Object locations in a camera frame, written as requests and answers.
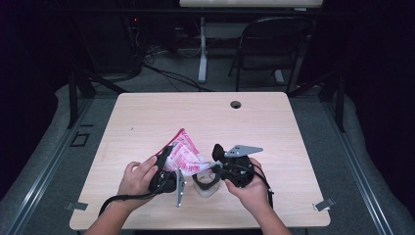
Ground dark equipment with red light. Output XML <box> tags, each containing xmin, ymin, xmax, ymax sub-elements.
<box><xmin>77</xmin><ymin>13</ymin><xmax>145</xmax><ymax>75</ymax></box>

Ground clear jar with black lid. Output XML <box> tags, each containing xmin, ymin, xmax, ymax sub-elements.
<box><xmin>191</xmin><ymin>143</ymin><xmax>227</xmax><ymax>199</ymax></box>

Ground black floor cables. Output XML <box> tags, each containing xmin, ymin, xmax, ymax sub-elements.
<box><xmin>142</xmin><ymin>45</ymin><xmax>213</xmax><ymax>93</ymax></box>

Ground pink printed plastic bag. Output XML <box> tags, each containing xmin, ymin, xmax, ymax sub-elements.
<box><xmin>156</xmin><ymin>127</ymin><xmax>213</xmax><ymax>178</ymax></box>

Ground white desk with white legs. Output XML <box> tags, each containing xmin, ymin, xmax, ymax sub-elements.
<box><xmin>179</xmin><ymin>0</ymin><xmax>324</xmax><ymax>85</ymax></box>

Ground grey metal table bracket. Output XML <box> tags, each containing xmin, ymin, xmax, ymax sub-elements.
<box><xmin>312</xmin><ymin>197</ymin><xmax>337</xmax><ymax>212</ymax></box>
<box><xmin>65</xmin><ymin>201</ymin><xmax>89</xmax><ymax>212</ymax></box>

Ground person's right hand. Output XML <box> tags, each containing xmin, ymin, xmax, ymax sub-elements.
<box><xmin>224</xmin><ymin>158</ymin><xmax>272</xmax><ymax>216</ymax></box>

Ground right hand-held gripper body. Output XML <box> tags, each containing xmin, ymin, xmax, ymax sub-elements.
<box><xmin>221</xmin><ymin>144</ymin><xmax>264</xmax><ymax>189</ymax></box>

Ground right hand-held gripper cable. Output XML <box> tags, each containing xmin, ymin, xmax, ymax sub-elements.
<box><xmin>251</xmin><ymin>163</ymin><xmax>275</xmax><ymax>210</ymax></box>

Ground black folding chair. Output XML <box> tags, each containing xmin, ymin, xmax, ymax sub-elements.
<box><xmin>228</xmin><ymin>16</ymin><xmax>315</xmax><ymax>94</ymax></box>

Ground black metal stand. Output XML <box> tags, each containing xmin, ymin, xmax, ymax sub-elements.
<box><xmin>287</xmin><ymin>69</ymin><xmax>346</xmax><ymax>133</ymax></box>
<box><xmin>67</xmin><ymin>69</ymin><xmax>129</xmax><ymax>130</ymax></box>

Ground left hand-held gripper cable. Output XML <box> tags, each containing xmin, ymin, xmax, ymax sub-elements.
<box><xmin>98</xmin><ymin>186</ymin><xmax>164</xmax><ymax>216</ymax></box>

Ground grey metal floor rail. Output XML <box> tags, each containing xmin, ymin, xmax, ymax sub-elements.
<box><xmin>321</xmin><ymin>97</ymin><xmax>395</xmax><ymax>235</ymax></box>
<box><xmin>5</xmin><ymin>97</ymin><xmax>95</xmax><ymax>235</ymax></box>

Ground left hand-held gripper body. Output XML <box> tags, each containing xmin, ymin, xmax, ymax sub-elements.
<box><xmin>148</xmin><ymin>166</ymin><xmax>188</xmax><ymax>209</ymax></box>

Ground hand-held gripper cable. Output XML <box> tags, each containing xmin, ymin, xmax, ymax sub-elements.
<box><xmin>98</xmin><ymin>186</ymin><xmax>164</xmax><ymax>216</ymax></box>
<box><xmin>251</xmin><ymin>163</ymin><xmax>275</xmax><ymax>210</ymax></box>

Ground person's left hand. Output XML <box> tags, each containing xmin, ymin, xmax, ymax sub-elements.
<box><xmin>116</xmin><ymin>156</ymin><xmax>159</xmax><ymax>210</ymax></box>

